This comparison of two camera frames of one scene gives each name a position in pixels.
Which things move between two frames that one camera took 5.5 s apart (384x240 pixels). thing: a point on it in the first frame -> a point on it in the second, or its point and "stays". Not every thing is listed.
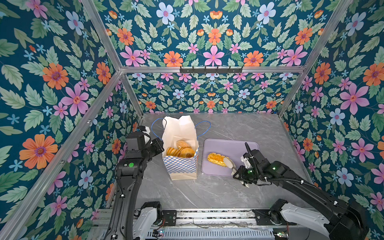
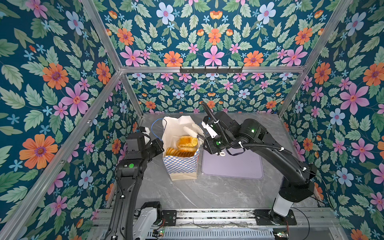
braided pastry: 216,158 -> 187,141
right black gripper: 240,175 -> 209,147
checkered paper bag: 174,129 stays
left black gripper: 159,146 stays
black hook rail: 210,70 stays
